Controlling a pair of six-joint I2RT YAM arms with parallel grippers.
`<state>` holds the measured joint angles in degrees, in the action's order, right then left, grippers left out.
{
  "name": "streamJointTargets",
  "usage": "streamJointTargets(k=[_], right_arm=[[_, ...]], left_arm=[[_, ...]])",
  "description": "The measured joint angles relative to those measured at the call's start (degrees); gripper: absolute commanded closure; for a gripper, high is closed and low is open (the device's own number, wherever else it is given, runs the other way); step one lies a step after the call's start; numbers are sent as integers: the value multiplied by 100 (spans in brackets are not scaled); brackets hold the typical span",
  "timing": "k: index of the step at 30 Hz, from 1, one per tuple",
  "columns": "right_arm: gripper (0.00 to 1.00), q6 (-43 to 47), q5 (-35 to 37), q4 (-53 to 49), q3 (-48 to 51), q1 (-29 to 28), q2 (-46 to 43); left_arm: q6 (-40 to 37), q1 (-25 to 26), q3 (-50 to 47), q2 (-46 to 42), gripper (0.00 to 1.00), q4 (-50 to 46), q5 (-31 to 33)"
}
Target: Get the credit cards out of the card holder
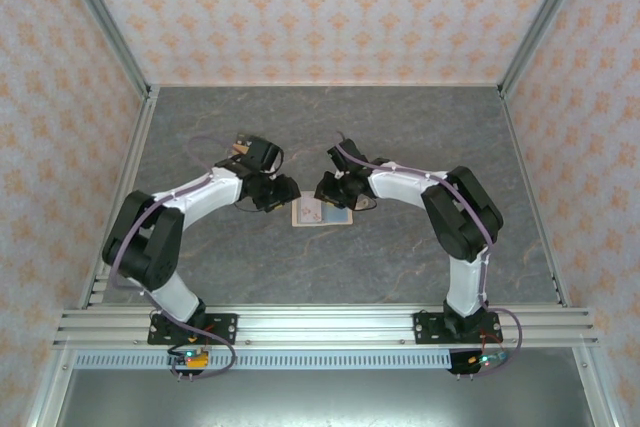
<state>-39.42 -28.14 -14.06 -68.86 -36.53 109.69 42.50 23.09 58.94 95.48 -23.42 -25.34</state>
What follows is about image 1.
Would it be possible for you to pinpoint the blue card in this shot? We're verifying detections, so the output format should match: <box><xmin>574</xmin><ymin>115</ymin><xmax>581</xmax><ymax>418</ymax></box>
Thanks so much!
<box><xmin>322</xmin><ymin>204</ymin><xmax>352</xmax><ymax>225</ymax></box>

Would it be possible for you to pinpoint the beige leather card holder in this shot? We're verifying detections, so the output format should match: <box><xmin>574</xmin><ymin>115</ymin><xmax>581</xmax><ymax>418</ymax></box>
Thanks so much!
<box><xmin>291</xmin><ymin>195</ymin><xmax>354</xmax><ymax>229</ymax></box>

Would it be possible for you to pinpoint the aluminium frame post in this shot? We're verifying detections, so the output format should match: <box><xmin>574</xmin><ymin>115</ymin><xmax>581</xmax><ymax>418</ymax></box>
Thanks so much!
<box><xmin>52</xmin><ymin>0</ymin><xmax>155</xmax><ymax>98</ymax></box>
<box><xmin>497</xmin><ymin>0</ymin><xmax>597</xmax><ymax>98</ymax></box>

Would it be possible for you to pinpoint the grey metal panel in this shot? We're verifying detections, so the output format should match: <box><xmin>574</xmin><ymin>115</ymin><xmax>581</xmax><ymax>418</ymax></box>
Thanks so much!
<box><xmin>53</xmin><ymin>369</ymin><xmax>599</xmax><ymax>427</ymax></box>

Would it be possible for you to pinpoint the aluminium frame leg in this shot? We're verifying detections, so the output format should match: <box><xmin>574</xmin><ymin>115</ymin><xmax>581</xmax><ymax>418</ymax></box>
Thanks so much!
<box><xmin>24</xmin><ymin>346</ymin><xmax>76</xmax><ymax>427</ymax></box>
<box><xmin>573</xmin><ymin>346</ymin><xmax>619</xmax><ymax>427</ymax></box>

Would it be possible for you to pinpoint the aluminium side rail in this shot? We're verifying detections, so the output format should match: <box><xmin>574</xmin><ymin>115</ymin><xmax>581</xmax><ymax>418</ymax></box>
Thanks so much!
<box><xmin>498</xmin><ymin>86</ymin><xmax>572</xmax><ymax>309</ymax></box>
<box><xmin>78</xmin><ymin>86</ymin><xmax>161</xmax><ymax>309</ymax></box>

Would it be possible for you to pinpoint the small controller circuit board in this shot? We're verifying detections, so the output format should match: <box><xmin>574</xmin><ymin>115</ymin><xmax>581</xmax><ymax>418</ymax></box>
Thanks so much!
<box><xmin>449</xmin><ymin>349</ymin><xmax>512</xmax><ymax>379</ymax></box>
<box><xmin>166</xmin><ymin>345</ymin><xmax>212</xmax><ymax>382</ymax></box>

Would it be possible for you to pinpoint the grey slotted cable duct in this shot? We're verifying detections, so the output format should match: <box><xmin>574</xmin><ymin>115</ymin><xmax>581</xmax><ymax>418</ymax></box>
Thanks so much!
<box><xmin>73</xmin><ymin>349</ymin><xmax>455</xmax><ymax>372</ymax></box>

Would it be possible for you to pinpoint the pink floral card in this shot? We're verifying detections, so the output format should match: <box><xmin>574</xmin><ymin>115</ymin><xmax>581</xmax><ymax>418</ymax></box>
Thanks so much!
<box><xmin>296</xmin><ymin>198</ymin><xmax>322</xmax><ymax>225</ymax></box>

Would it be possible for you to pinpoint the small card box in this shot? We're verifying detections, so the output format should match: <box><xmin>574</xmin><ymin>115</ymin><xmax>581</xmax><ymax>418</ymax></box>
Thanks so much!
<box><xmin>229</xmin><ymin>130</ymin><xmax>254</xmax><ymax>161</ymax></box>

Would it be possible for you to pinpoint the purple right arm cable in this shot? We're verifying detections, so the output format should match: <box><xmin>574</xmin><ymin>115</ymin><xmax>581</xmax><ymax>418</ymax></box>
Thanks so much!
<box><xmin>333</xmin><ymin>130</ymin><xmax>527</xmax><ymax>379</ymax></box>

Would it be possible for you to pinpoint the aluminium mounting rail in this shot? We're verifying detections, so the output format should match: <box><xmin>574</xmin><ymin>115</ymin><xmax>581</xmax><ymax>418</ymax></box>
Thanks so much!
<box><xmin>51</xmin><ymin>304</ymin><xmax>600</xmax><ymax>350</ymax></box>

